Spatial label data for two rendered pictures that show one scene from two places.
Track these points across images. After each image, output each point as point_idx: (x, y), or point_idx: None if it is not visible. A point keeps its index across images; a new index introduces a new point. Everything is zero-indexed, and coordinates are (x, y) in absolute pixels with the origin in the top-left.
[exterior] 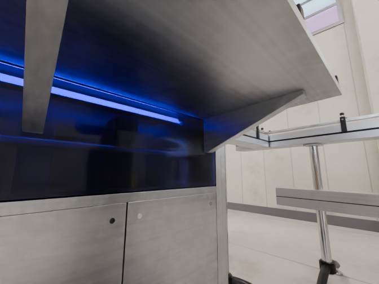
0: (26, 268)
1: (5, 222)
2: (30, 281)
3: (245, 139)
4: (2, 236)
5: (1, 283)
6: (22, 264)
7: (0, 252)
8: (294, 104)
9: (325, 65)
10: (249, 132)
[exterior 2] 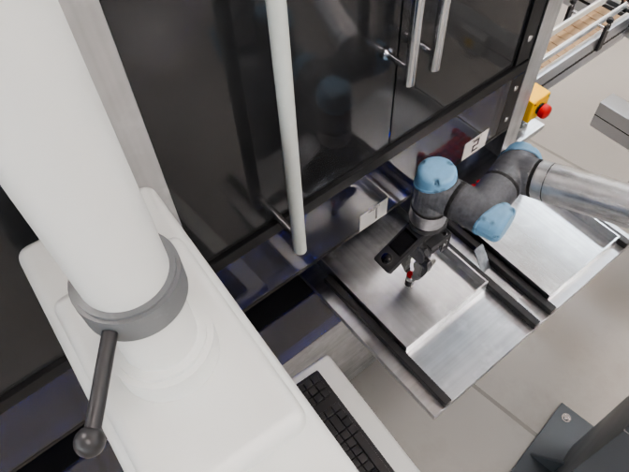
0: (350, 332)
1: (341, 327)
2: (352, 334)
3: (562, 77)
4: (341, 331)
5: (343, 340)
6: (348, 332)
7: (341, 334)
8: None
9: (585, 285)
10: (577, 57)
